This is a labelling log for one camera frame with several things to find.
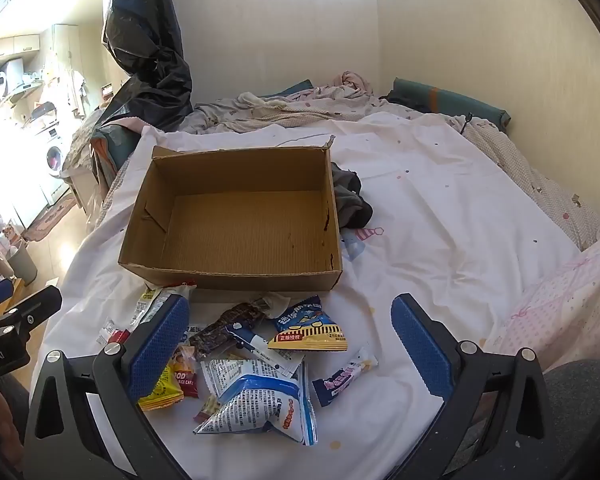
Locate brown cardboard box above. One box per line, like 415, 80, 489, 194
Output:
118, 136, 344, 292

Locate teal pillow orange stripe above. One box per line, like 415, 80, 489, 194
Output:
385, 77, 512, 133
92, 127, 131, 181

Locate grey cloth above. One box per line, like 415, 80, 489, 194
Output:
330, 162, 376, 231

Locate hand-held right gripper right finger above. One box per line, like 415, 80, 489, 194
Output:
391, 294, 551, 480

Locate red rice cake packet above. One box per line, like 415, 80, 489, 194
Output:
172, 345, 201, 399

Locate small red yellow packet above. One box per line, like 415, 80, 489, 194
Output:
194, 395, 221, 423

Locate blue yellow snack packet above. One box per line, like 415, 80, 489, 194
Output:
267, 295, 349, 353

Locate white washing machine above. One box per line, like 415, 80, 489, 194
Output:
32, 125, 71, 201

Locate purple white snack packet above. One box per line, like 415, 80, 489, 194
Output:
311, 345, 379, 408

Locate pink bow-print quilt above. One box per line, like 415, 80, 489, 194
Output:
495, 210, 600, 361

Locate white appliance with display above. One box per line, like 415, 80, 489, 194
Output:
0, 57, 26, 96

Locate person's grey trousers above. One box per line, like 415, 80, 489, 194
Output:
500, 357, 600, 480

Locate grey trash bin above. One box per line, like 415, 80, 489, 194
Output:
5, 242, 38, 283

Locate white bedsheet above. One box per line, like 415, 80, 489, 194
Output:
45, 112, 581, 480

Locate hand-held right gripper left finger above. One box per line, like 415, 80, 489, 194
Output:
25, 294, 191, 480

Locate white dark-blue snack packet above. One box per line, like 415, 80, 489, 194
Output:
227, 322, 306, 378

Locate large white blue snack bag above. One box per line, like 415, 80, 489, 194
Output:
194, 357, 318, 447

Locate patterned floor rug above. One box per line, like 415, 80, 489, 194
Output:
22, 192, 76, 241

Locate teal cushion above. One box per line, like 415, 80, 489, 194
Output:
260, 80, 313, 98

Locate dark brown snack packet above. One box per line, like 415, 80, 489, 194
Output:
189, 300, 271, 361

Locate beige dotted blanket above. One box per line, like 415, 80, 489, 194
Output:
460, 120, 600, 251

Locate grey floral quilt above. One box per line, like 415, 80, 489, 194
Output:
180, 85, 396, 133

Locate pink crumpled cloth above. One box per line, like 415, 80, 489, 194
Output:
330, 71, 381, 98

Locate small red white packet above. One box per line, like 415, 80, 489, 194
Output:
97, 317, 131, 348

